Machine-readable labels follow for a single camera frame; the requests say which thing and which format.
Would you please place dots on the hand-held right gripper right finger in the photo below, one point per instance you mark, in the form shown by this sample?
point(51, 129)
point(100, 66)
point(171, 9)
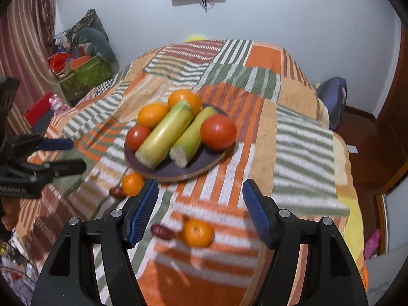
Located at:
point(256, 214)

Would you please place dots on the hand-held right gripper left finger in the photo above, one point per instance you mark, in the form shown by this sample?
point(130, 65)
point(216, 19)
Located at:
point(142, 212)

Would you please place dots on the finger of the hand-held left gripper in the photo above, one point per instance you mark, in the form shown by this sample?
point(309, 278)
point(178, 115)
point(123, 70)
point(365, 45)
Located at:
point(68, 167)
point(52, 144)

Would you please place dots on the small mandarin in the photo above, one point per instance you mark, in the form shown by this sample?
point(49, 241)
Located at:
point(133, 184)
point(197, 233)

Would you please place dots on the dark red date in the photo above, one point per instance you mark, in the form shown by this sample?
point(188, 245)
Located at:
point(116, 192)
point(163, 232)

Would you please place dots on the purple round plate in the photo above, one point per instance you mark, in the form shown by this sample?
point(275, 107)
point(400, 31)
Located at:
point(199, 165)

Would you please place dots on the small red tomato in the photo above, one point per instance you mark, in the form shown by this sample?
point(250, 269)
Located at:
point(137, 137)

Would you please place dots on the corn cob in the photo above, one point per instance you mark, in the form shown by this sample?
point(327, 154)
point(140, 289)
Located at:
point(191, 140)
point(165, 134)

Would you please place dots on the large red tomato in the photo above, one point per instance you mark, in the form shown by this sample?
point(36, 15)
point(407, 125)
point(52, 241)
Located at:
point(218, 131)

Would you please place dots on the large orange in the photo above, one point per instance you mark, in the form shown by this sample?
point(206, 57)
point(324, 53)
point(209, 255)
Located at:
point(152, 114)
point(185, 99)

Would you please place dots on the red flat box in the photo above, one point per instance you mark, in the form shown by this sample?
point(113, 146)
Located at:
point(38, 110)

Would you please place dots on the pink toy figure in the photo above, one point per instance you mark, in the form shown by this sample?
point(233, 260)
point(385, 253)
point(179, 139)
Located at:
point(58, 105)

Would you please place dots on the green patterned storage box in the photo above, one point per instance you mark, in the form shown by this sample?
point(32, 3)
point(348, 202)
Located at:
point(86, 78)

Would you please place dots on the checkered cloth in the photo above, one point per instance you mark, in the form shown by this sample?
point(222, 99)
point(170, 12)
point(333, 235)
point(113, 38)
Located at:
point(105, 85)

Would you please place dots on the red plastic bag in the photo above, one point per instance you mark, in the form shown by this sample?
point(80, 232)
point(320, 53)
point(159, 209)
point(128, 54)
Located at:
point(59, 62)

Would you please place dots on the orange box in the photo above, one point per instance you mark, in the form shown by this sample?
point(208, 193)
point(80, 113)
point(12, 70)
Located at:
point(78, 63)

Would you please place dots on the striped patchwork blanket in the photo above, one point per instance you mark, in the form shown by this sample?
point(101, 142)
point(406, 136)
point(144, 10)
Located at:
point(287, 134)

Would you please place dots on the striped red curtain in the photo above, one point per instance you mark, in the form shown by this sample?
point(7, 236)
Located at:
point(25, 38)

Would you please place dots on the white paper slip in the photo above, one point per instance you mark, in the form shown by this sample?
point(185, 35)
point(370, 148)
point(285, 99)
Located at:
point(352, 149)

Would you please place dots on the pink slipper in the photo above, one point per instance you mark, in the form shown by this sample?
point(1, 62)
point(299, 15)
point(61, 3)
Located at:
point(372, 244)

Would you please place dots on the dark patterned cushion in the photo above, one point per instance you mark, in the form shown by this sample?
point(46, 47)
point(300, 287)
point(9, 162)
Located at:
point(86, 20)

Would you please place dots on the purple backpack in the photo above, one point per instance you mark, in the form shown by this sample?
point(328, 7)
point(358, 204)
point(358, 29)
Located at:
point(331, 102)

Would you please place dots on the yellow curved object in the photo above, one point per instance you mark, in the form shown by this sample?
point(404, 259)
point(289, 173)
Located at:
point(195, 38)

